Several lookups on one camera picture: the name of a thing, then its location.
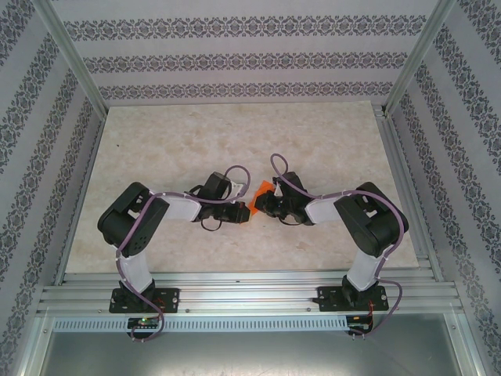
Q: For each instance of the black base plate left arm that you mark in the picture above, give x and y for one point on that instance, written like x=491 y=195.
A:
x=168 y=299

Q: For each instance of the aluminium frame post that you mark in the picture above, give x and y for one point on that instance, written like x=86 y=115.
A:
x=420 y=58
x=70 y=58

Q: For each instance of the wide aluminium base rail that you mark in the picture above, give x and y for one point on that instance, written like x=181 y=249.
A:
x=250 y=293

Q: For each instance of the black base plate right arm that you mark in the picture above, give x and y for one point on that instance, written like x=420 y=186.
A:
x=326 y=299

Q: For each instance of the aluminium side rail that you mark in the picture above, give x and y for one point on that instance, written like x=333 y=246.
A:
x=426 y=262
x=80 y=196

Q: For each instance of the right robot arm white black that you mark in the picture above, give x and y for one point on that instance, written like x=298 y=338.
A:
x=325 y=209

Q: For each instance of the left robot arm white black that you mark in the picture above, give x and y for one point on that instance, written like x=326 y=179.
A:
x=180 y=207

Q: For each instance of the small circuit board green light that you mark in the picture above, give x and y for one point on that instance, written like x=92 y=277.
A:
x=143 y=322

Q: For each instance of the grey metal sheet panel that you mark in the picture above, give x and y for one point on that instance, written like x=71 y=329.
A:
x=250 y=356

